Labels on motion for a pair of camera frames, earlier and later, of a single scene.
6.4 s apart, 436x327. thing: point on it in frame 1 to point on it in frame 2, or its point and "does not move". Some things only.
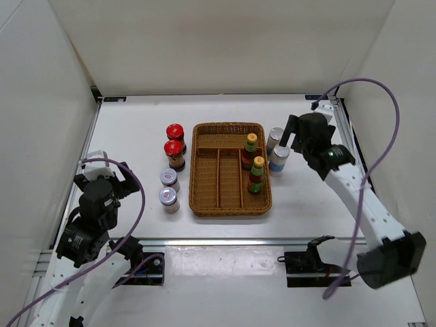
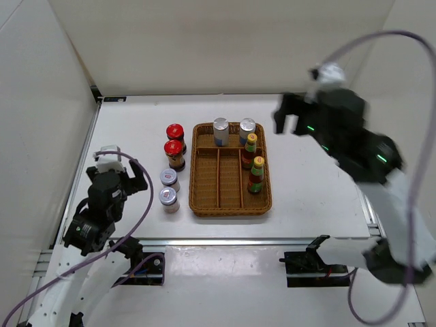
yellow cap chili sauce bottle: x=247 y=159 does not move
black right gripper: x=291 y=127 to x=291 y=104
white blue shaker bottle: x=274 y=139 to x=221 y=132
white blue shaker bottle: x=278 y=160 to x=247 y=126
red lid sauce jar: x=173 y=150 does not move
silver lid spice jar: x=168 y=197 does not move
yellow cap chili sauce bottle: x=256 y=178 does not move
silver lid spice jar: x=169 y=178 does not move
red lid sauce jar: x=176 y=132 does not move
